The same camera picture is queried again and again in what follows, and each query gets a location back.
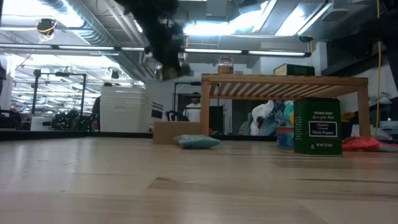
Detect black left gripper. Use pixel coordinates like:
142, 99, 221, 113
115, 0, 187, 71

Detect cork-lid glass spice jar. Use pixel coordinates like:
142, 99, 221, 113
217, 55, 234, 75

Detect dark green spice tin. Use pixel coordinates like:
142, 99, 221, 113
293, 98, 343, 156
273, 63, 316, 77

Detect wooden slatted shelf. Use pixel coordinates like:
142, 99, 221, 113
200, 73, 371, 139

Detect person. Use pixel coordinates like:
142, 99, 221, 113
185, 91, 202, 123

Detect white stacked storage bins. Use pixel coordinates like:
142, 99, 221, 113
99, 86, 153, 133

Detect brown cardboard box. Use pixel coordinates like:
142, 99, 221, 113
152, 121, 201, 145

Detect long ceiling light bar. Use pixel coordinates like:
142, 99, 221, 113
0, 43, 312, 58

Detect blue snack bag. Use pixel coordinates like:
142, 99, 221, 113
173, 134, 222, 149

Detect pile of clothes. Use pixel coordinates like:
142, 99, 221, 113
250, 100, 295, 136

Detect black round ceiling device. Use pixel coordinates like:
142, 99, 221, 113
35, 18, 58, 35

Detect blue tuna can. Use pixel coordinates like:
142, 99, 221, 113
275, 126, 295, 149

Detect small white box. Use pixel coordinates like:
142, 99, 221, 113
30, 116, 53, 131

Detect orange candy wrapper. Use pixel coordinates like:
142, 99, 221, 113
341, 136, 381, 152

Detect black gantry frame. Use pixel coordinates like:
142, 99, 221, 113
32, 68, 88, 118

